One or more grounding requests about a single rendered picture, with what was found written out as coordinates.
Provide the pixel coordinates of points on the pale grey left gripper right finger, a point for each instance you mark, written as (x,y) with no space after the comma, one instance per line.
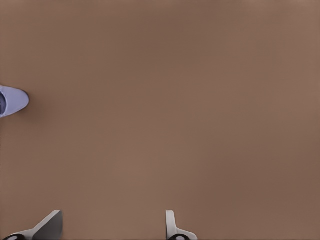
(172,226)

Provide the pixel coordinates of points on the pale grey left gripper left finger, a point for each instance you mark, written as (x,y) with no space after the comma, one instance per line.
(48,227)

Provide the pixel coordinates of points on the purple cup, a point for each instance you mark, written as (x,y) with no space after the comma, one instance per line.
(15,100)

